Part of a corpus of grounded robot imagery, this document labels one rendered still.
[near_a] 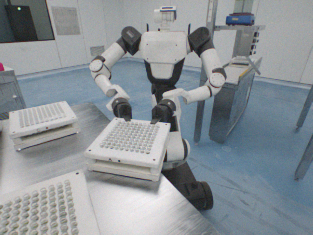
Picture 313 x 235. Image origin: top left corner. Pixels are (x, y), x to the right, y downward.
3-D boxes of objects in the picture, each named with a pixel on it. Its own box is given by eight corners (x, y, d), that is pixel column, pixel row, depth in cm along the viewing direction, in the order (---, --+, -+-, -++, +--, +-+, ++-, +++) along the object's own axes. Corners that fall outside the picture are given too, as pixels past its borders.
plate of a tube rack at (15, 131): (10, 140, 68) (8, 135, 67) (10, 115, 86) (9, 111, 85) (78, 121, 81) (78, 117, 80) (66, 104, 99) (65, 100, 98)
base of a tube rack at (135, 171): (86, 169, 62) (85, 163, 60) (116, 130, 83) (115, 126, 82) (158, 181, 57) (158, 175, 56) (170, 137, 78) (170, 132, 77)
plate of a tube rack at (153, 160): (84, 157, 59) (82, 152, 58) (114, 120, 80) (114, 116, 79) (158, 169, 55) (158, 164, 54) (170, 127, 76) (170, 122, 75)
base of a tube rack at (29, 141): (15, 150, 71) (13, 145, 69) (14, 125, 88) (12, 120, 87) (80, 131, 83) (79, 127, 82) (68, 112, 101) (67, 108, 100)
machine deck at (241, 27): (254, 31, 144) (255, 25, 142) (207, 30, 163) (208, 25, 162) (264, 29, 190) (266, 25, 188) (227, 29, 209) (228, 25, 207)
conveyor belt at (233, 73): (236, 86, 168) (237, 80, 166) (209, 81, 181) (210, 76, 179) (260, 62, 267) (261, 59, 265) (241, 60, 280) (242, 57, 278)
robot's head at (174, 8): (162, 17, 107) (160, 4, 101) (177, 17, 106) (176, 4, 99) (160, 24, 104) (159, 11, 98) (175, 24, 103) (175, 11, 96)
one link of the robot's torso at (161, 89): (150, 97, 148) (150, 76, 139) (166, 96, 150) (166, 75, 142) (156, 113, 123) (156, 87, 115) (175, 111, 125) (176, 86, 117)
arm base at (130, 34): (120, 51, 122) (128, 37, 124) (138, 59, 122) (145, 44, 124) (117, 39, 107) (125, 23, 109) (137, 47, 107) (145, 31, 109)
